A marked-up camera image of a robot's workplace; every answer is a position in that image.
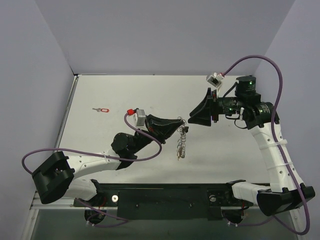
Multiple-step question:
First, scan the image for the metal disc with key rings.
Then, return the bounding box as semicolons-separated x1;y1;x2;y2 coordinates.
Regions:
176;116;189;161

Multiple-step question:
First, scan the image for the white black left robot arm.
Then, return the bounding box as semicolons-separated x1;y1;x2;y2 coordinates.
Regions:
31;114;184;206

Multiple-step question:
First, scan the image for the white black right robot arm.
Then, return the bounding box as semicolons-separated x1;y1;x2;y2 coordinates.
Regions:
188;73;316;216

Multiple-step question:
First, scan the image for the key with red tag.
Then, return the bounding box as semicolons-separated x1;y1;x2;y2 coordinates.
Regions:
92;108;110;113

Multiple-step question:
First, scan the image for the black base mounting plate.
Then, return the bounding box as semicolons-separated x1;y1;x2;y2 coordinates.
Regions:
87;183;253;221

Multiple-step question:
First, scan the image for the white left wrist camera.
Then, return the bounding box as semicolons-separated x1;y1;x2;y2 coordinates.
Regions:
127;108;146;128

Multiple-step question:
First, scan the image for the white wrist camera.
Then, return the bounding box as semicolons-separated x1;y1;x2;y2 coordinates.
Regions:
206;72;225;95
127;108;146;128

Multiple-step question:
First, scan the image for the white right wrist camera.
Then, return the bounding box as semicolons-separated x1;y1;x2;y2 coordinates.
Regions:
206;72;225;95

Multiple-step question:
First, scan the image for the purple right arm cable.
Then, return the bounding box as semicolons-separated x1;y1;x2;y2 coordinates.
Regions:
223;54;310;236

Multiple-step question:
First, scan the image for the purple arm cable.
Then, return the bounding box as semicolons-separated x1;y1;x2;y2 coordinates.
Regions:
21;113;162;228
223;54;310;236

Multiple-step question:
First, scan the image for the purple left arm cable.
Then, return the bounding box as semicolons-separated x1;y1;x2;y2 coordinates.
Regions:
21;113;162;228

